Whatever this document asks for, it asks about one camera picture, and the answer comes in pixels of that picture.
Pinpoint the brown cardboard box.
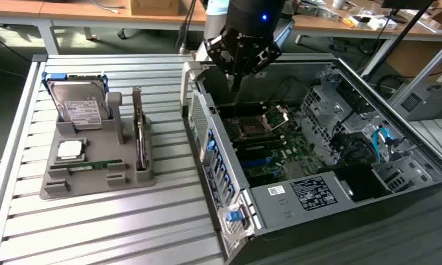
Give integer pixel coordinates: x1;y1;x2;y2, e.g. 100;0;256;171
129;0;180;17

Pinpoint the aluminium profile frame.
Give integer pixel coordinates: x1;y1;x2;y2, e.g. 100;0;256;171
389;46;442;100

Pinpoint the blue expansion slot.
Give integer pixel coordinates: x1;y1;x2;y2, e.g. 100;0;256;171
240;157;276;168

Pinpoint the graphics card with metal bracket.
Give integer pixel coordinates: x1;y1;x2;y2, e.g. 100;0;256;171
131;87;152;171

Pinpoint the small metal disk bay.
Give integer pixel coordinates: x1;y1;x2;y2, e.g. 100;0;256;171
370;158;426;194

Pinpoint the green motherboard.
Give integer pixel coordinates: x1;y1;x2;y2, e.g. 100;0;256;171
220;110;329;186

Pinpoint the silver CPU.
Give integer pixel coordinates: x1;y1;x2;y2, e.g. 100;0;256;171
56;140;87;161

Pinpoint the CPU socket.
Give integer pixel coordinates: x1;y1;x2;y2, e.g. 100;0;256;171
238;118;272;137

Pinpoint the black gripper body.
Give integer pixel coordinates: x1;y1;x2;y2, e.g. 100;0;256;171
220;0;284;76

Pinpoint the light blue wire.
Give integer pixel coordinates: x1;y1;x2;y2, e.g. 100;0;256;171
370;124;395;164

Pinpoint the black monitor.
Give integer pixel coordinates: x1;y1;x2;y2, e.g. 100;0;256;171
381;0;434;24

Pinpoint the open black PC case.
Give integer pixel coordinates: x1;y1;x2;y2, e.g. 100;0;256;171
179;54;442;265

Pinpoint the white cable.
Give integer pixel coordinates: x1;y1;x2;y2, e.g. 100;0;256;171
89;0;128;14

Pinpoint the black wire bundle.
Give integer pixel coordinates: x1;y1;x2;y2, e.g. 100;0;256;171
330;129;379;168

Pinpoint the black cable coil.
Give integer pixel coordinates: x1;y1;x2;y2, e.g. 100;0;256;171
374;74;406;96

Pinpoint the hard disk in blue caddy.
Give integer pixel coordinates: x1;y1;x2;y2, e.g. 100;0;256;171
41;71;111;131

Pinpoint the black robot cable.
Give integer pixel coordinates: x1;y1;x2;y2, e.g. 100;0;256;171
175;0;198;54

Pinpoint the grey tower computer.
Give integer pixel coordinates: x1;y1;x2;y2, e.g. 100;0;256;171
389;81;442;122

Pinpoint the dark RAM stick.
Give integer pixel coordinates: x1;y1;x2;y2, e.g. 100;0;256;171
239;143;287;154

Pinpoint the wooden desk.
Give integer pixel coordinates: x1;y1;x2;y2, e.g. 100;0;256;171
290;0;442;81
0;0;207;55

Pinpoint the grey parts rack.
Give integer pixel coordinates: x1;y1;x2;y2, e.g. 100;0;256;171
39;92;158;200

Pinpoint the small white yellow box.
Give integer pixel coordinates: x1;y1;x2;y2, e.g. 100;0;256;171
343;15;371;28

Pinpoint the black tripod pole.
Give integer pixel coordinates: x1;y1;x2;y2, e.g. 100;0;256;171
361;0;434;81

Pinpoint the grey power supply unit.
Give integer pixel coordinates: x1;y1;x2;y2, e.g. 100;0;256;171
248;170;354;232

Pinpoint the green RAM stick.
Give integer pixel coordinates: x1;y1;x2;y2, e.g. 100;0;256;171
51;159;124;171

